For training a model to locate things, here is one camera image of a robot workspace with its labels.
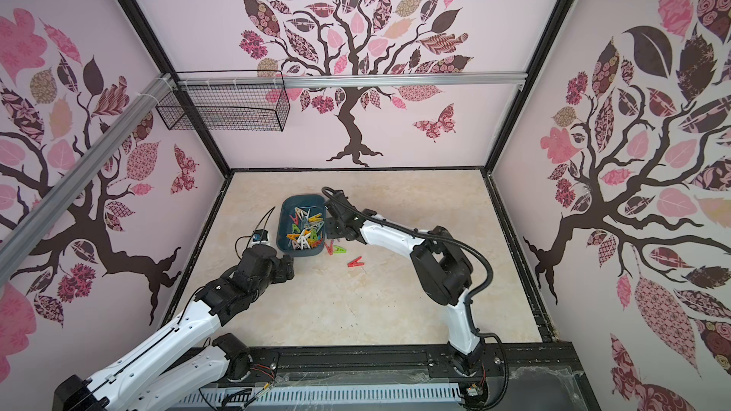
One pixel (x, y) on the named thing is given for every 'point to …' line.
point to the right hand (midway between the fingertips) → (332, 223)
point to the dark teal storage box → (302, 225)
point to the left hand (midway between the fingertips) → (281, 265)
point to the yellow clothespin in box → (317, 218)
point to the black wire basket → (227, 100)
